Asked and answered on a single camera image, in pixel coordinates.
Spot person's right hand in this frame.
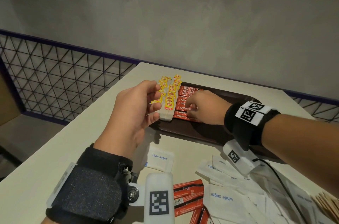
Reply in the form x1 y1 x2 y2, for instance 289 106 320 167
184 90 233 126

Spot person's left hand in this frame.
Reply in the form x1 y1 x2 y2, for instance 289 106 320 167
93 80 162 160

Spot brown plastic tray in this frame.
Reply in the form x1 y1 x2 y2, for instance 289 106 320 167
149 82 286 165

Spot row of red Nescafe sachets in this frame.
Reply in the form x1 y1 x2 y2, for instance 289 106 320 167
174 86 204 112

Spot pile of red coffee sticks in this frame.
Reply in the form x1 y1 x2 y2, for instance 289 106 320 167
173 178 211 224

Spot pile of white sugar sachets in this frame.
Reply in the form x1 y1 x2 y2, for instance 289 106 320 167
145 146 334 224

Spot pile of wooden stirrers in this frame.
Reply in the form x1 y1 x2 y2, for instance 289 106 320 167
311 191 339 223

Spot person's right forearm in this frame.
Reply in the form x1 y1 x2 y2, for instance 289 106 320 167
261 114 339 198

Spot brown cardboard box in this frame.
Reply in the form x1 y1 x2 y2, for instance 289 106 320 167
0 72 22 126

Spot black right wrist strap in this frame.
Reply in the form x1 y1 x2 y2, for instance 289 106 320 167
224 100 281 152

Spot black wrist strap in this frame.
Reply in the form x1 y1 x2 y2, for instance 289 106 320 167
45 143 138 224
224 100 281 152

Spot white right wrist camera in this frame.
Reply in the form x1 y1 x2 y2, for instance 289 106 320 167
222 139 261 177

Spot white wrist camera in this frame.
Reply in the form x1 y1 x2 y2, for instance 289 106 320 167
127 172 176 224
222 139 261 177

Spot black left wrist strap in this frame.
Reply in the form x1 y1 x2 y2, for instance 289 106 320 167
45 143 138 224

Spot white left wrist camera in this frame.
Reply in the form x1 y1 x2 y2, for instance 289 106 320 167
127 172 176 224

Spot black metal furniture frame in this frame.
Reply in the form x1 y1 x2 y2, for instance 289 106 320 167
0 144 23 169

